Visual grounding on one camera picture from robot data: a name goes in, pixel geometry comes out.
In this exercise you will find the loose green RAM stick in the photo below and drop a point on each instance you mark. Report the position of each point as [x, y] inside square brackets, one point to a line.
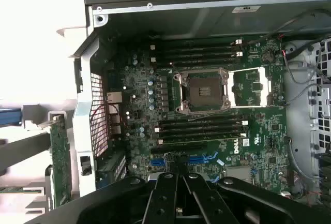
[20, 190]

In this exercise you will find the grey parts rack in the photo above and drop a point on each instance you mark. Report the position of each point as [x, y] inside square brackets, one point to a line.
[28, 115]

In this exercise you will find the blue expansion slot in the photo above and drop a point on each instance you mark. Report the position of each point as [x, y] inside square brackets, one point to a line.
[199, 158]

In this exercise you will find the silver coin battery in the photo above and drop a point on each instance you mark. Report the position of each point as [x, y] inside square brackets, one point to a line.
[267, 56]

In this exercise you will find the green motherboard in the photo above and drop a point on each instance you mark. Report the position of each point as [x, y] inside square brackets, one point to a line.
[232, 136]

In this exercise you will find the perforated steel disk bay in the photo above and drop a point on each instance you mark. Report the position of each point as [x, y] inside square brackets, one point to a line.
[324, 99]

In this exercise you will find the blue disk carrier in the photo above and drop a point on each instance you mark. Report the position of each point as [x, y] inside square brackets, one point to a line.
[10, 116]

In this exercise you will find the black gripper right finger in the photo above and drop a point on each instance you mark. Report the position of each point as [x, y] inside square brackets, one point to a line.
[207, 203]

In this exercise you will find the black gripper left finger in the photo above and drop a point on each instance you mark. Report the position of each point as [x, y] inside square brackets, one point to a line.
[160, 203]

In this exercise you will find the CPU socket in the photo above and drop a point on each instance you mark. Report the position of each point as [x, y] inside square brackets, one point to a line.
[204, 89]

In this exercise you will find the white case sticker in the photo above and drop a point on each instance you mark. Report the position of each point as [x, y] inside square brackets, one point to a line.
[245, 9]

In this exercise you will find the black RAM slot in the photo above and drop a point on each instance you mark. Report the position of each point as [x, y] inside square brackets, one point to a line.
[196, 50]
[196, 62]
[196, 43]
[196, 56]
[201, 121]
[201, 133]
[201, 127]

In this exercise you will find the thin steel locking lever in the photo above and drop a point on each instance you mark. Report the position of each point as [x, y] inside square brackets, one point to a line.
[212, 114]
[172, 68]

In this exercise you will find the black open PC case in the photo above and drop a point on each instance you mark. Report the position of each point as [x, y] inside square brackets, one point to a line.
[181, 17]

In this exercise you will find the grey chipset heatsink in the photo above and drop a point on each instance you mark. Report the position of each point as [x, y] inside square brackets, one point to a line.
[238, 172]

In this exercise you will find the steel socket cover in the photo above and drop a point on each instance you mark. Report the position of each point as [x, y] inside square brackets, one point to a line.
[245, 71]

